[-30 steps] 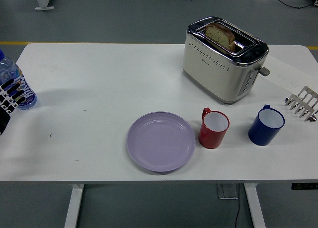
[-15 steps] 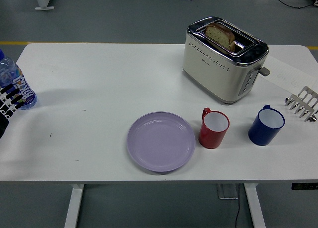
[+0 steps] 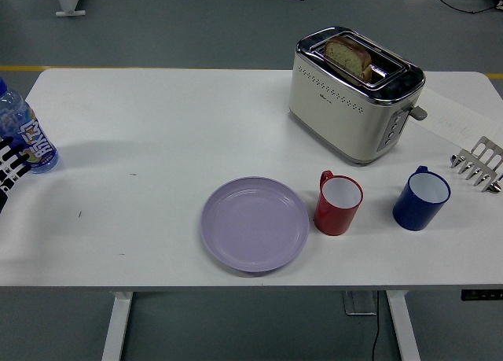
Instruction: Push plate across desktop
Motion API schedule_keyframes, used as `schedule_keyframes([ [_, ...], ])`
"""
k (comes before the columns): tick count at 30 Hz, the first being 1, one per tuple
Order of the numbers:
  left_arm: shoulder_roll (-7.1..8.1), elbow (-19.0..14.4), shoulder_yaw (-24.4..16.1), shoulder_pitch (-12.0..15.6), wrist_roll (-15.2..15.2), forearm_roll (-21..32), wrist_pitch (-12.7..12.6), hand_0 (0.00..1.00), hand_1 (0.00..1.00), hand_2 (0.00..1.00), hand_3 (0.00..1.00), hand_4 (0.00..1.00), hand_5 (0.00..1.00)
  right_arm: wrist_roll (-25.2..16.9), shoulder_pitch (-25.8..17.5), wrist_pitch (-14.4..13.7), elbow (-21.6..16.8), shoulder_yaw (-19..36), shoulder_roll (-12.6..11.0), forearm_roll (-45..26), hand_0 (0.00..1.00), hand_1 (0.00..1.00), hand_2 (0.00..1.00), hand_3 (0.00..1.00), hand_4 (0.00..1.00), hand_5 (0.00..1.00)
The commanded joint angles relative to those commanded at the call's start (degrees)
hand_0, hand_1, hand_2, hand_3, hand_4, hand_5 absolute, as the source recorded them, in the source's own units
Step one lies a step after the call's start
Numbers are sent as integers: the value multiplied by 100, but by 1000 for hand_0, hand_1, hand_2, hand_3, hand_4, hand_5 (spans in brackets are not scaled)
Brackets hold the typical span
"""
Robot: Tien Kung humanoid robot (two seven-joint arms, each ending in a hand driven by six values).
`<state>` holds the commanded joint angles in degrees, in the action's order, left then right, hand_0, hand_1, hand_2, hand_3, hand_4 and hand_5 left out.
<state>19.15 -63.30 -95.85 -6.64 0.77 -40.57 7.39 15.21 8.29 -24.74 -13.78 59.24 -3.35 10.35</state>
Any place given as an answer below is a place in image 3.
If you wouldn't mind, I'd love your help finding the left white-black robot hand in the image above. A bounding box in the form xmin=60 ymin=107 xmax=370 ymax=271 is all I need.
xmin=0 ymin=135 xmax=31 ymax=215

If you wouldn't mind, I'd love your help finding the purple plate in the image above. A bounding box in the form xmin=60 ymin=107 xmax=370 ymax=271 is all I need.
xmin=200 ymin=175 xmax=310 ymax=274

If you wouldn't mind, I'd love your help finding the blue drink bottle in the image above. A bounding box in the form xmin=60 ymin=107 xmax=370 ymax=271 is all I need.
xmin=0 ymin=76 xmax=60 ymax=175

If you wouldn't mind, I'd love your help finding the white stand base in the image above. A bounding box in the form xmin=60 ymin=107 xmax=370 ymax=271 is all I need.
xmin=50 ymin=0 xmax=87 ymax=18

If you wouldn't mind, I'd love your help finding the white table leg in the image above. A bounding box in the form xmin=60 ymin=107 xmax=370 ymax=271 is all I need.
xmin=101 ymin=290 xmax=134 ymax=361
xmin=384 ymin=289 xmax=421 ymax=361

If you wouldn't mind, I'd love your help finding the red mug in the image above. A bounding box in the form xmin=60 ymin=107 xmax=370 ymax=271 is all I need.
xmin=313 ymin=169 xmax=364 ymax=237

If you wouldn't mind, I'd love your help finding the cream and chrome toaster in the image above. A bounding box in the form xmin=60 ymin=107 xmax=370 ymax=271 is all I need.
xmin=288 ymin=25 xmax=428 ymax=168

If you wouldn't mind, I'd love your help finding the bread slice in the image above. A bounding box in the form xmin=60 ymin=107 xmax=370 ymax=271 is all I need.
xmin=323 ymin=36 xmax=373 ymax=83

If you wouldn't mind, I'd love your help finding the grey box under table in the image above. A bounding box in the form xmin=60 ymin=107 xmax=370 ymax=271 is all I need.
xmin=340 ymin=289 xmax=379 ymax=317

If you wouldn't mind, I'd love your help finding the blue mug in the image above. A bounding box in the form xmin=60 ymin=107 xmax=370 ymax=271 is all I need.
xmin=392 ymin=164 xmax=452 ymax=232

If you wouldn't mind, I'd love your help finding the white paper sheet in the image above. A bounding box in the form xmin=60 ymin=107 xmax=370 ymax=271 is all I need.
xmin=416 ymin=87 xmax=503 ymax=149

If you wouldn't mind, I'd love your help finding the black table control panel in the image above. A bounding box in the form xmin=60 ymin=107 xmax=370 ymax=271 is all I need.
xmin=460 ymin=288 xmax=503 ymax=301

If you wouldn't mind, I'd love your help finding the black cable under table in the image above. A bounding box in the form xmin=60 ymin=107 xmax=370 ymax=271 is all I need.
xmin=369 ymin=315 xmax=383 ymax=361

